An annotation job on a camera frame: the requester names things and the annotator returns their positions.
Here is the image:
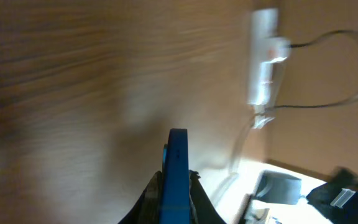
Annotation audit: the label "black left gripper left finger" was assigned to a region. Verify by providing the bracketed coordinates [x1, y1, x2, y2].
[119, 171, 162, 224]

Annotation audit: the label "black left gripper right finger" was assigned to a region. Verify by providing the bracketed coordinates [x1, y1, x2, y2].
[189, 170, 226, 224]

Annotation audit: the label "white charger plug adapter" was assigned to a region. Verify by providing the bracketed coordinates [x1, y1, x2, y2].
[263, 37, 291, 63]

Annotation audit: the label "black charging cable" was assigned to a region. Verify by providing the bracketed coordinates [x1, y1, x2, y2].
[272, 29, 358, 110]

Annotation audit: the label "white power strip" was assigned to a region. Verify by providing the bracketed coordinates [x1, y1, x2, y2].
[248, 8, 278, 105]

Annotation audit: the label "blue Galaxy smartphone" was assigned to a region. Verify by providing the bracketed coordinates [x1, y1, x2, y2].
[159, 128, 191, 224]

